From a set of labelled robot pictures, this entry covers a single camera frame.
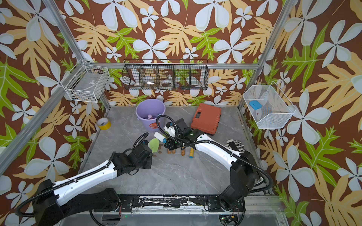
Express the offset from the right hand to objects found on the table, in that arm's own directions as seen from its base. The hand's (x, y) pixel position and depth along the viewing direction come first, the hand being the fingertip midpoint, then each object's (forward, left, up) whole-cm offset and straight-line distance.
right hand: (163, 145), depth 79 cm
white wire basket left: (+34, +49, +19) cm, 62 cm away
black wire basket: (+48, +1, +16) cm, 50 cm away
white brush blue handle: (+6, +3, -1) cm, 7 cm away
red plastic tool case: (+29, -29, -11) cm, 43 cm away
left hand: (-6, +7, -6) cm, 11 cm away
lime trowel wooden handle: (+3, +7, -4) cm, 8 cm away
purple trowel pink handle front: (+22, +11, 0) cm, 24 cm away
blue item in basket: (+23, -56, +9) cm, 62 cm away
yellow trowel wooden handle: (+2, -11, -13) cm, 18 cm away
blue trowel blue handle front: (+24, +5, 0) cm, 25 cm away
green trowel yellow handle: (+2, -17, -14) cm, 22 cm away
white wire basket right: (+21, -63, +11) cm, 67 cm away
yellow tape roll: (+29, +52, -16) cm, 62 cm away
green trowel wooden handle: (+3, -2, -14) cm, 14 cm away
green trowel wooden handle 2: (+3, -5, -14) cm, 15 cm away
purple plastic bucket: (+28, +14, -1) cm, 31 cm away
